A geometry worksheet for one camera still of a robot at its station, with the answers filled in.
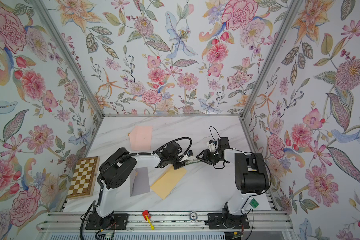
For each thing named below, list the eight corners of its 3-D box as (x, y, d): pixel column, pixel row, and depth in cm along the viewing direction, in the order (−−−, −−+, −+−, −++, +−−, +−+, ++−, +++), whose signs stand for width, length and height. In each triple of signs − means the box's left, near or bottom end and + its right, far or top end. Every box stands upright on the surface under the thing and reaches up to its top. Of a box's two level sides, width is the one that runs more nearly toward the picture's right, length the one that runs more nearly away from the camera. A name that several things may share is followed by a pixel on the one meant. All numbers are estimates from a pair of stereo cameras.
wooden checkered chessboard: (69, 200, 82) (65, 198, 80) (79, 161, 98) (77, 158, 95) (92, 196, 84) (90, 194, 81) (99, 158, 99) (97, 155, 97)
